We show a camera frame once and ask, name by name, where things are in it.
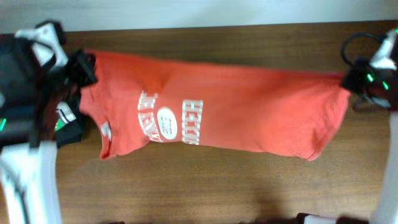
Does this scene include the orange printed t-shirt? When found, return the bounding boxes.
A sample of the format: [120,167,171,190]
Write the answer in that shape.
[80,51,350,161]

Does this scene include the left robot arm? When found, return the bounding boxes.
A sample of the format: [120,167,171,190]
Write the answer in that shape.
[1,20,97,223]

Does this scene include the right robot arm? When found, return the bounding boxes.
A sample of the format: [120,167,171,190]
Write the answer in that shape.
[340,28,397,224]

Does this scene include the white folded pixel-print t-shirt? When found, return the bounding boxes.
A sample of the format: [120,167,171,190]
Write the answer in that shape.
[55,101,76,131]

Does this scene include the black folded garment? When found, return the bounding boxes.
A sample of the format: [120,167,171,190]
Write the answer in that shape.
[55,94,85,148]

